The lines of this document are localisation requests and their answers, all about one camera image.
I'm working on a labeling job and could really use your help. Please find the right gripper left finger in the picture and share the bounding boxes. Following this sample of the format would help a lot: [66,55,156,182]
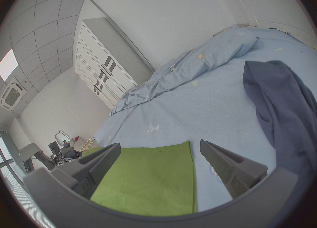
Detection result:
[51,142,122,200]

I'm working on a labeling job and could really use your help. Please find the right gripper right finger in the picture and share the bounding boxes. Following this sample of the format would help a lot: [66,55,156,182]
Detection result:
[200,139,268,200]

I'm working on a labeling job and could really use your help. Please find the green shorts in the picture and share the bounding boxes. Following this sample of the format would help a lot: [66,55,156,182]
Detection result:
[80,140,198,217]

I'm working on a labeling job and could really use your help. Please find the bed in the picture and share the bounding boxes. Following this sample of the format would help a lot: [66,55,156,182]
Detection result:
[90,0,317,214]

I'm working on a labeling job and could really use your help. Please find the dark blue garment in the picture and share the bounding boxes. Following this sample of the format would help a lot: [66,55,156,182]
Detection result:
[243,60,317,180]

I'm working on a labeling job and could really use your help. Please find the window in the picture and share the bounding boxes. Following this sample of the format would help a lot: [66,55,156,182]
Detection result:
[0,129,56,228]

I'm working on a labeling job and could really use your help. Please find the pale blue quilt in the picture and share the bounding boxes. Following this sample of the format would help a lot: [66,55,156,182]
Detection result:
[109,24,264,116]

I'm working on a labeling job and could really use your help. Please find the ceiling air vent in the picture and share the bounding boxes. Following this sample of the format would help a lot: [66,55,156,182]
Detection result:
[1,77,28,112]

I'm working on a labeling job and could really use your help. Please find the white wardrobe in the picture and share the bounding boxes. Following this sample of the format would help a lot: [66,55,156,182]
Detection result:
[74,17,155,110]

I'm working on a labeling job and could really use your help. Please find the ceiling light panel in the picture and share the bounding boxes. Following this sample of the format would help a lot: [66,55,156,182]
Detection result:
[0,49,20,82]

